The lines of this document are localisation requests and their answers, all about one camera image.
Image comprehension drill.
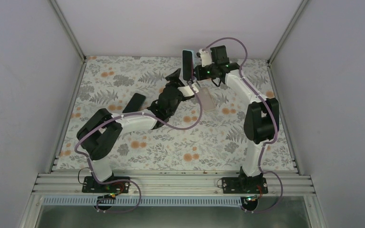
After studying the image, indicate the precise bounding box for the black phone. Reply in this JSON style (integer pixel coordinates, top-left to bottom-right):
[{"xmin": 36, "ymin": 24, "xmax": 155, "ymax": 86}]
[{"xmin": 122, "ymin": 93, "xmax": 146, "ymax": 114}]

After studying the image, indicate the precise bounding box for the clear translucent phone case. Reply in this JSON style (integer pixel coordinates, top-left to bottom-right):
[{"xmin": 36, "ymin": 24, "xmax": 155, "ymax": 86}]
[{"xmin": 198, "ymin": 87, "xmax": 216, "ymax": 112}]

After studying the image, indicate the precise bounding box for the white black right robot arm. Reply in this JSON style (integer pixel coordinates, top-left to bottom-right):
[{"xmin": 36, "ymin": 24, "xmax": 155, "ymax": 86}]
[{"xmin": 194, "ymin": 46, "xmax": 279, "ymax": 193}]

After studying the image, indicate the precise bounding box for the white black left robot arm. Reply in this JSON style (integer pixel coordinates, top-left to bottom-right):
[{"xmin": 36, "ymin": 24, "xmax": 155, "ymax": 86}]
[{"xmin": 75, "ymin": 69, "xmax": 194, "ymax": 192}]

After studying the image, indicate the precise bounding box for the floral patterned table mat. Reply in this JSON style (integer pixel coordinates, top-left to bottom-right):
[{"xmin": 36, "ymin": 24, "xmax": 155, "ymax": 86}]
[{"xmin": 56, "ymin": 56, "xmax": 297, "ymax": 172}]

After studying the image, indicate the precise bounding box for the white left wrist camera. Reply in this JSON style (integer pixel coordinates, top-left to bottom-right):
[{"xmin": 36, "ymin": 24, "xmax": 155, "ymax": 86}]
[{"xmin": 178, "ymin": 83, "xmax": 200, "ymax": 97}]

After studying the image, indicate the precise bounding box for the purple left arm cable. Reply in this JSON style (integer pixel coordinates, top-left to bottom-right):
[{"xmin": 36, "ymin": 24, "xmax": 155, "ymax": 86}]
[{"xmin": 74, "ymin": 80, "xmax": 203, "ymax": 214}]

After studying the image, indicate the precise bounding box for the aluminium mounting rail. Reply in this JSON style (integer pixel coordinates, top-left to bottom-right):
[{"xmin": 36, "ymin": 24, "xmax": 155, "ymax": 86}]
[{"xmin": 32, "ymin": 170, "xmax": 316, "ymax": 196}]

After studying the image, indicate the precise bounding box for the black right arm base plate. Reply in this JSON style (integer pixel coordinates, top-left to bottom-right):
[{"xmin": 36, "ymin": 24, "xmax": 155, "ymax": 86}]
[{"xmin": 221, "ymin": 177, "xmax": 269, "ymax": 194}]

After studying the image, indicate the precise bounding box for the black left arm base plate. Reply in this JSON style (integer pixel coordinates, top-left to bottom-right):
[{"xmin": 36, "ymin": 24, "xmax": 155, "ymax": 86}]
[{"xmin": 81, "ymin": 176, "xmax": 130, "ymax": 194}]

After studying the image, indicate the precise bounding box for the grey slotted cable duct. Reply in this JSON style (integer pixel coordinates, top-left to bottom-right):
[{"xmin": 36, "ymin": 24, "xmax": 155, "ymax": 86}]
[{"xmin": 42, "ymin": 195, "xmax": 242, "ymax": 207}]

